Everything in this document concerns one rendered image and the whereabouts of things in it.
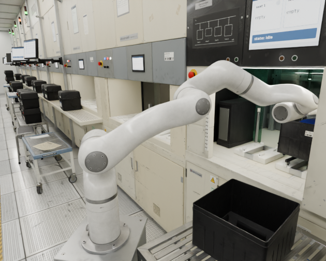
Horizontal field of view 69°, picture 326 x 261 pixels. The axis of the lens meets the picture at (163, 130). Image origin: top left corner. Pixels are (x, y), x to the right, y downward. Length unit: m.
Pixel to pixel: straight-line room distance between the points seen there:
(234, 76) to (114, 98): 1.93
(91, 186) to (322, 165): 0.82
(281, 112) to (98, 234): 0.86
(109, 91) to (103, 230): 1.90
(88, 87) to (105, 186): 3.36
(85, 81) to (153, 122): 3.37
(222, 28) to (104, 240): 1.07
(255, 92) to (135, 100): 2.00
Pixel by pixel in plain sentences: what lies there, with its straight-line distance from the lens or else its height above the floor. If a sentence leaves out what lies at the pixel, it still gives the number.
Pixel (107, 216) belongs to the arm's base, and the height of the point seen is 0.89.
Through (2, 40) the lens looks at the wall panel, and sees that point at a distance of 14.32.
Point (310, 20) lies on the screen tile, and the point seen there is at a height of 1.56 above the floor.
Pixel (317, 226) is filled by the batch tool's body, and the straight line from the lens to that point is 1.18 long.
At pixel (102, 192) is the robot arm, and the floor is 0.99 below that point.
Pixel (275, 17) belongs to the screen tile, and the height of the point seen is 1.59.
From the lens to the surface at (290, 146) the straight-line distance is 1.33.
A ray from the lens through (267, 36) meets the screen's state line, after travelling 1.12.
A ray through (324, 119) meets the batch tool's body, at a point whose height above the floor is 1.23.
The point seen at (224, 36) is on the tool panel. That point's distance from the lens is 1.26.
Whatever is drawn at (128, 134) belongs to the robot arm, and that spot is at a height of 1.19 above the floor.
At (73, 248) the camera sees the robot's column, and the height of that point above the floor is 0.76.
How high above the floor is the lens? 1.42
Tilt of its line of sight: 16 degrees down
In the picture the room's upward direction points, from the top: 1 degrees counter-clockwise
